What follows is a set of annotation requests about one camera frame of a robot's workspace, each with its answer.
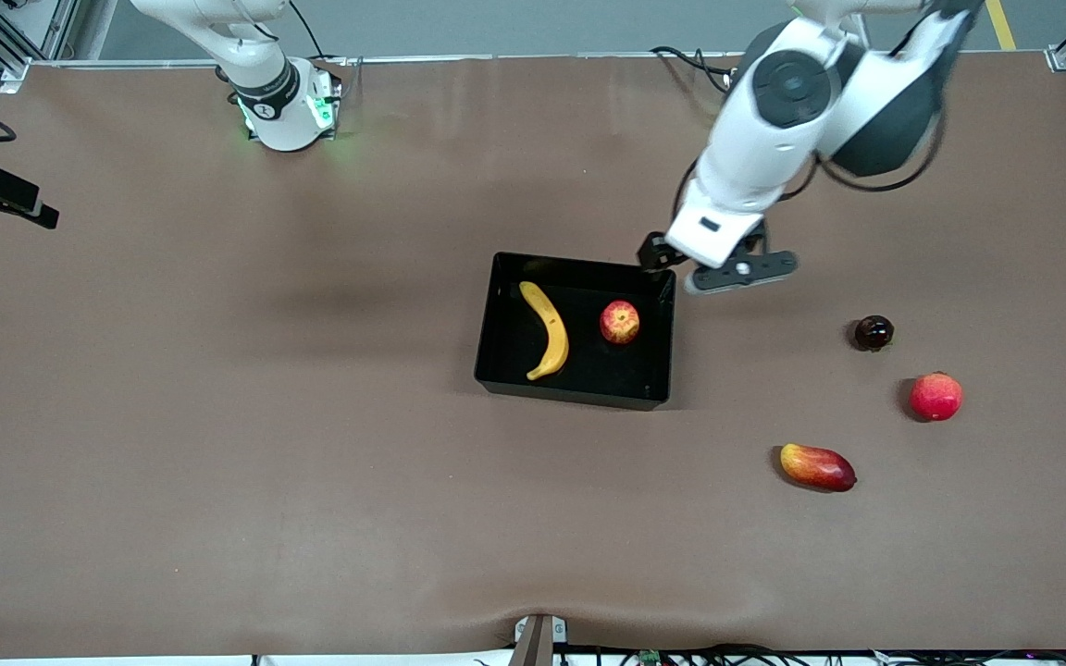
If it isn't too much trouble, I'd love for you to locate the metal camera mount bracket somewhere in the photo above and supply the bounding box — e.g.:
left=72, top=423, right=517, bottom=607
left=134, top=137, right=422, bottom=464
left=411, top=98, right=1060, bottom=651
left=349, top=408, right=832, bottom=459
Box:
left=507, top=612, right=569, bottom=666

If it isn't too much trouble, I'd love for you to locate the small red yellow apple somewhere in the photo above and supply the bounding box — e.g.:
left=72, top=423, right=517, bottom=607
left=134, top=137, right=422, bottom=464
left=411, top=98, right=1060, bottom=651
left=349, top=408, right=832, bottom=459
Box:
left=599, top=300, right=641, bottom=346

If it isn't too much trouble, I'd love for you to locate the thin black base cable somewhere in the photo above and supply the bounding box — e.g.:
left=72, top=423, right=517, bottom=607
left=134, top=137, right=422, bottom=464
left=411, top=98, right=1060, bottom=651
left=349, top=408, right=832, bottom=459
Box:
left=288, top=0, right=349, bottom=66

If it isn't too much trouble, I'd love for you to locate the brown table mat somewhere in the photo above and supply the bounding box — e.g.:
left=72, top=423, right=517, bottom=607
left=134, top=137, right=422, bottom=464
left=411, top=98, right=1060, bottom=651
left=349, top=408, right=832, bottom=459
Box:
left=0, top=51, right=1066, bottom=660

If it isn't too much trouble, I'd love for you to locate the yellow banana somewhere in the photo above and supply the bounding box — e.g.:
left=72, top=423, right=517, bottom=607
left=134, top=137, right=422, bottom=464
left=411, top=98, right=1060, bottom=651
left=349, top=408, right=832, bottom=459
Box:
left=518, top=280, right=571, bottom=382

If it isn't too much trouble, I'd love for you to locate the dark purple plum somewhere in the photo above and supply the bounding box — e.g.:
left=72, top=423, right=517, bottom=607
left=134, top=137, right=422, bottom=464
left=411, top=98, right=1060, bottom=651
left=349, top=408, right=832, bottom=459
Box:
left=854, top=314, right=896, bottom=352

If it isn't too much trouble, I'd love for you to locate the black plastic box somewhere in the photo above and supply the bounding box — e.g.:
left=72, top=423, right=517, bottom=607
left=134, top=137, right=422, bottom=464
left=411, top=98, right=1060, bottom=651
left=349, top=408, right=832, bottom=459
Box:
left=474, top=252, right=677, bottom=412

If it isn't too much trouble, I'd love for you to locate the red yellow mango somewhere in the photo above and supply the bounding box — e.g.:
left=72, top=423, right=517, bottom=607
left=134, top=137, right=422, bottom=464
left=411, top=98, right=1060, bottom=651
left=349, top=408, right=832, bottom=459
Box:
left=779, top=443, right=858, bottom=493

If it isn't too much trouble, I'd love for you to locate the black base power cable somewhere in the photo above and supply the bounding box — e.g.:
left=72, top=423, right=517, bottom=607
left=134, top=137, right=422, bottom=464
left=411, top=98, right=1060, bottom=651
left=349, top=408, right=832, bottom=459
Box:
left=650, top=44, right=739, bottom=93

